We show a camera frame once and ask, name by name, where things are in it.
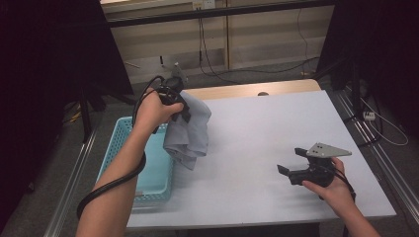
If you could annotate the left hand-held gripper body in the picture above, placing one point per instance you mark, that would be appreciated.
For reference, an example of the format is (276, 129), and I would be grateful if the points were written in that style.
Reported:
(173, 89)

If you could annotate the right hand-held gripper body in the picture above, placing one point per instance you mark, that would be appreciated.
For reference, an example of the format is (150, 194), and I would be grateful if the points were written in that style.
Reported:
(326, 150)

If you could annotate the grey-blue t-shirt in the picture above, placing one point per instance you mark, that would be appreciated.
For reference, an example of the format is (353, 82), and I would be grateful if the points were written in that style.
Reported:
(194, 131)

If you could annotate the light blue plastic basket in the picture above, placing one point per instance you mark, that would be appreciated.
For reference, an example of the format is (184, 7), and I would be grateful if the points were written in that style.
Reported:
(154, 171)

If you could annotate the person's left hand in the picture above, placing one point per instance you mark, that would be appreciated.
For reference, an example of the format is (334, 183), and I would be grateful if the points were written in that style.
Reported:
(151, 112)

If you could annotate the person's right hand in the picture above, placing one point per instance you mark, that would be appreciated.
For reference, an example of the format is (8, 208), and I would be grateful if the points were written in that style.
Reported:
(337, 197)

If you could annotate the small black upright object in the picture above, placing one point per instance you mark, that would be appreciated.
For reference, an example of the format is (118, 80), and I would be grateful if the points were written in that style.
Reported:
(161, 61)

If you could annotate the white table cover sheet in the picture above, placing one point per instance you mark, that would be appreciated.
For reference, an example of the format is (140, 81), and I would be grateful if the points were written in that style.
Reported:
(247, 148)

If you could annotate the thin white stick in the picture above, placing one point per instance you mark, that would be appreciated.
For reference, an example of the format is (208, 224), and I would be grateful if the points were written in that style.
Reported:
(132, 64)

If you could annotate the white power strip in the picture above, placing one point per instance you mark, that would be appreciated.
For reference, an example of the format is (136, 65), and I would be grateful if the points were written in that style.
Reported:
(369, 115)

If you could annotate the black metal stand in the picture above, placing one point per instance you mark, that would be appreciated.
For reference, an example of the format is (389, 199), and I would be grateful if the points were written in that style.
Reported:
(355, 92)

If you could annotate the light wooden table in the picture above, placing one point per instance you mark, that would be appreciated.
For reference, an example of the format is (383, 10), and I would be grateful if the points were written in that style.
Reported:
(247, 89)

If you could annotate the round grey table grommet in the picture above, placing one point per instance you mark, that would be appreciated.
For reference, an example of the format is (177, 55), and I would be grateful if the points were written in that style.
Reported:
(263, 94)

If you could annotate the black horizontal bar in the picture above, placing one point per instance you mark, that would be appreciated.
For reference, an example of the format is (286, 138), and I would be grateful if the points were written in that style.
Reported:
(164, 18)

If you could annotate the black tripod stand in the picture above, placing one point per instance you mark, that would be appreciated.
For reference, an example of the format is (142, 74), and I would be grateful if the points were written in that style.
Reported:
(86, 115)

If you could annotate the narrow black curtain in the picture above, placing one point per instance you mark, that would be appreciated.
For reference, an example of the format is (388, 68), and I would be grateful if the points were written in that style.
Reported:
(388, 49)

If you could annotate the wide black curtain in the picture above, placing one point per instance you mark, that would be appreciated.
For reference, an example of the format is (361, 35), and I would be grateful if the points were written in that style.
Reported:
(39, 65)

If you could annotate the aluminium floor rail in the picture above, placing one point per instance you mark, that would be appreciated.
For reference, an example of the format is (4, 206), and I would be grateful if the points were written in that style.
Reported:
(70, 187)
(390, 171)

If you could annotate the white wall socket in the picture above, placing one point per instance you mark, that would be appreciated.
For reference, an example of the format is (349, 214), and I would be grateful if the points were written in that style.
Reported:
(204, 4)

